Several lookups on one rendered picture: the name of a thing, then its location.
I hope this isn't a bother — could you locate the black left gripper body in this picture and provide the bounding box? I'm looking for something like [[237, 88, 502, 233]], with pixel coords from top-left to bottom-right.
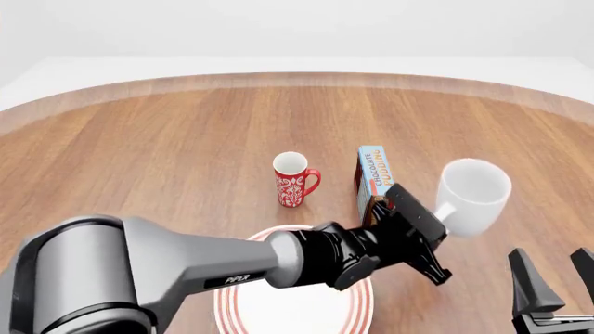
[[384, 182, 449, 251]]

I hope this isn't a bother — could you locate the chocolate pudding box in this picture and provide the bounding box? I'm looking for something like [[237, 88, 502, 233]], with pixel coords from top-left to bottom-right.
[[354, 145, 396, 227]]

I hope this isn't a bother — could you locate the white plate with red rings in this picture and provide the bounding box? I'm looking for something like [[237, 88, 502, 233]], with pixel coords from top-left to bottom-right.
[[213, 224, 375, 334]]

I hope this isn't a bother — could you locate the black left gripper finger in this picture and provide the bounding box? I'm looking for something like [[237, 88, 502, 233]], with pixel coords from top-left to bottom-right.
[[407, 244, 454, 287]]

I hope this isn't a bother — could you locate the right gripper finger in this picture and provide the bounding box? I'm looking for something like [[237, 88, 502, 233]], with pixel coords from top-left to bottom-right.
[[507, 247, 566, 316], [569, 247, 594, 304]]

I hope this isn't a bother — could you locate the red patterned mug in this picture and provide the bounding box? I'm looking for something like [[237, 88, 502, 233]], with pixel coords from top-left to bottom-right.
[[272, 150, 322, 209]]

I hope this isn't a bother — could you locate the white mug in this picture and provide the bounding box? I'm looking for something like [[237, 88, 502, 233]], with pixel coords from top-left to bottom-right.
[[433, 158, 513, 239]]

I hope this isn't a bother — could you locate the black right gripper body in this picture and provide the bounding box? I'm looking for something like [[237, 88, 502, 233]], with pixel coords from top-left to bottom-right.
[[510, 310, 594, 334]]

